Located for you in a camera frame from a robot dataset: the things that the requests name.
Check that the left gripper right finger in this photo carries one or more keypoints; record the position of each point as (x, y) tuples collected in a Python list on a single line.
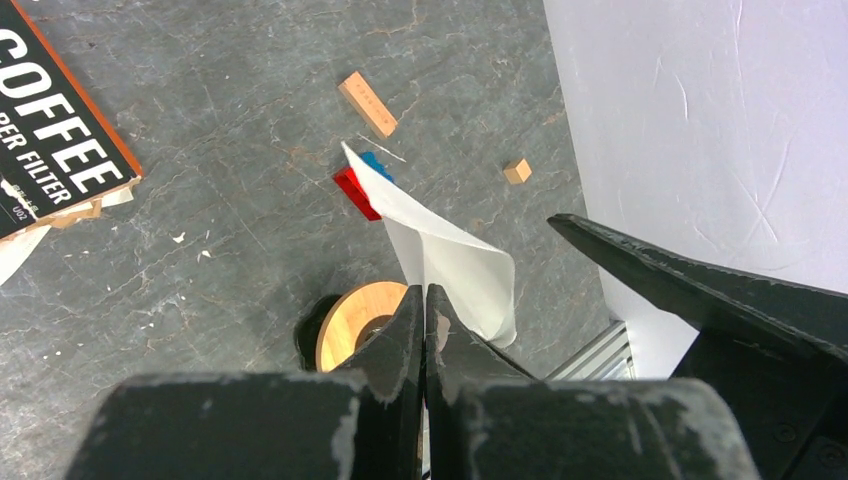
[(490, 419)]

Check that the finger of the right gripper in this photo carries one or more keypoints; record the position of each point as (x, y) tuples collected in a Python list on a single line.
[(778, 315)]

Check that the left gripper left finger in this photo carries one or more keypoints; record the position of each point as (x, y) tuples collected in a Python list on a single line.
[(359, 421)]

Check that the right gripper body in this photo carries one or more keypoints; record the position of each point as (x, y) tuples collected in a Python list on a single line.
[(791, 410)]

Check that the wooden ring holder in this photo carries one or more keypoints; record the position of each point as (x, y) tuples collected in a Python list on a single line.
[(353, 319)]

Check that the white paper filter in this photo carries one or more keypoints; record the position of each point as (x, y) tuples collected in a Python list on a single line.
[(478, 278)]

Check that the coffee filter box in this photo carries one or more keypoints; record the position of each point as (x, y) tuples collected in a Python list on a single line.
[(57, 149)]

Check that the red blue block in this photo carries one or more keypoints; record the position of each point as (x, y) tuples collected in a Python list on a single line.
[(348, 182)]

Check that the small wooden cube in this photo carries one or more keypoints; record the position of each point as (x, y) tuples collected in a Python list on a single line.
[(518, 171)]

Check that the long wooden block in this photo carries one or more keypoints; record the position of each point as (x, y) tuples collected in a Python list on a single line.
[(368, 105)]

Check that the aluminium frame rail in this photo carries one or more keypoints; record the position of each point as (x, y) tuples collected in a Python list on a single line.
[(607, 357)]

